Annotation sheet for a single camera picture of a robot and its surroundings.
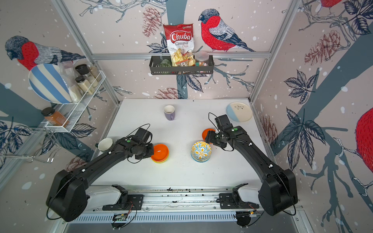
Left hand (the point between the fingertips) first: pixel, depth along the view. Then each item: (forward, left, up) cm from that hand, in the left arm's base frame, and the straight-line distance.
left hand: (155, 149), depth 84 cm
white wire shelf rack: (+7, +35, +28) cm, 45 cm away
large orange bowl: (-1, -3, -3) cm, 4 cm away
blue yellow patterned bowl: (+1, -28, -4) cm, 28 cm away
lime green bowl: (-6, -3, -5) cm, 8 cm away
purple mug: (+29, -6, +1) cm, 29 cm away
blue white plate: (+37, -60, -9) cm, 71 cm away
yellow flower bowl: (-6, -27, -1) cm, 28 cm away
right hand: (+4, -32, +6) cm, 33 cm away
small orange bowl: (+15, -31, -3) cm, 34 cm away
